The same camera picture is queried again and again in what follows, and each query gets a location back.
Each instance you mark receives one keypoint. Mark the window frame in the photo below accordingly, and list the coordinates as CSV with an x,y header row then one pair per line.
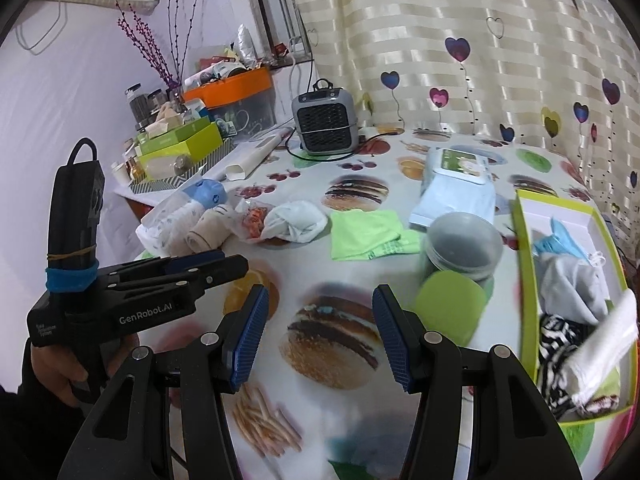
x,y
272,0

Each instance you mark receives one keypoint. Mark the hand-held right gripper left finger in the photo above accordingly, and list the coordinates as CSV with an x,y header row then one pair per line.
x,y
247,335

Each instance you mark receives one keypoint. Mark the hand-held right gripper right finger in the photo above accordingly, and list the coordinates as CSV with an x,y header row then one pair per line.
x,y
392,335

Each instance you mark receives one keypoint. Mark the orange print plastic bag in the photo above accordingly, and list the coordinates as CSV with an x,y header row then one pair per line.
x,y
252,220

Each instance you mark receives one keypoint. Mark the orange storage bin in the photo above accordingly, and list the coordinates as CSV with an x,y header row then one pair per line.
x,y
235,87

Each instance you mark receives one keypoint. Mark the brown white cloth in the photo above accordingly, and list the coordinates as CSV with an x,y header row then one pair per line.
x,y
600,405

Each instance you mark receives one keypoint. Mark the white towel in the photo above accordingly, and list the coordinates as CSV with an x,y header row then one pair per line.
x,y
607,340

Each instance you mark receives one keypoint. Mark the light blue rolled cloth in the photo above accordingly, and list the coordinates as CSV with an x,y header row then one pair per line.
x,y
207,194

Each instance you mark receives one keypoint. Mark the purple dried branches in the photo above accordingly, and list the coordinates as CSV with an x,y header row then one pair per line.
x,y
172,79

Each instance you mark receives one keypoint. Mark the person's left forearm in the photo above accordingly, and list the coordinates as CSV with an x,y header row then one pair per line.
x,y
30,435

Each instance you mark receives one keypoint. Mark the clear round plastic container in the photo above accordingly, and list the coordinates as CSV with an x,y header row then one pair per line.
x,y
462,247

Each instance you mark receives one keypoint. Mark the green-edged white box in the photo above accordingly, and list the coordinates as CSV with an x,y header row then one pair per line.
x,y
560,207

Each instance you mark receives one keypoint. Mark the black white striped cloth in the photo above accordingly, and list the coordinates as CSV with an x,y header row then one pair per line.
x,y
557,355

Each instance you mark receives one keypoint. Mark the light green cloth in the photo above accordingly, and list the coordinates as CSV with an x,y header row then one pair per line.
x,y
370,235

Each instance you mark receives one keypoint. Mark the clear printed plastic bag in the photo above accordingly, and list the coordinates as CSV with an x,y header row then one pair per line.
x,y
165,217

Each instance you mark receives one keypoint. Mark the white rolled paper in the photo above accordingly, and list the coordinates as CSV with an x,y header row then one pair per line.
x,y
250,157

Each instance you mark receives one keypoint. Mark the green cardboard box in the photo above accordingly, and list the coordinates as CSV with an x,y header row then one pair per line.
x,y
185,145

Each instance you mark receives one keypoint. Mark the food print tablecloth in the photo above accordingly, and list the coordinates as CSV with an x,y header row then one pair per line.
x,y
320,270

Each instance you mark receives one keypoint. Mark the glass jar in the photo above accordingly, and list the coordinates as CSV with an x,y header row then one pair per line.
x,y
156,102
135,105

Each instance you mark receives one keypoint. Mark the grey fan heater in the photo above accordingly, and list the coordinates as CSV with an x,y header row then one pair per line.
x,y
325,120

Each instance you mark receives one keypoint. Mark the silver foil bag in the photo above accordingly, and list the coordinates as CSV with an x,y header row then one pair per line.
x,y
246,45

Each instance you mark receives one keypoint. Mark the padded clothes hanger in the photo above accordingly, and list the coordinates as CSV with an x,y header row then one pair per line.
x,y
100,1

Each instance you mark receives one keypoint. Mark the beige rolled cloth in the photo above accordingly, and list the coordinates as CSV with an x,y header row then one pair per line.
x,y
207,230

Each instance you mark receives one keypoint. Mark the heart print striped curtain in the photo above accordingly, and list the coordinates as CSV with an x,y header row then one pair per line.
x,y
425,25

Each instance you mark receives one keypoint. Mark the white rolled cloth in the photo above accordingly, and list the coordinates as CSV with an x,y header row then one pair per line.
x,y
297,222

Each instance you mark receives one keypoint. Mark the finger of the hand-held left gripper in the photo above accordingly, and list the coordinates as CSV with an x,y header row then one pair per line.
x,y
220,272
195,260

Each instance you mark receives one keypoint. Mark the wet wipes pack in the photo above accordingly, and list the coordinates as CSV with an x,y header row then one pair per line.
x,y
450,195

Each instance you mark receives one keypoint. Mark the clear printed storage container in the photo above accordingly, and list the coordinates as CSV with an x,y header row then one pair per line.
x,y
250,120

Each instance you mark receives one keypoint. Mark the person's left hand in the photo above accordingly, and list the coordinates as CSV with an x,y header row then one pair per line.
x,y
55,367

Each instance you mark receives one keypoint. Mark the grey cloth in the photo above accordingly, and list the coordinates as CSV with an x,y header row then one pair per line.
x,y
570,285

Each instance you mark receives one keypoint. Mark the chevron patterned box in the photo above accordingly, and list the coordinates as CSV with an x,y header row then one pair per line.
x,y
165,184

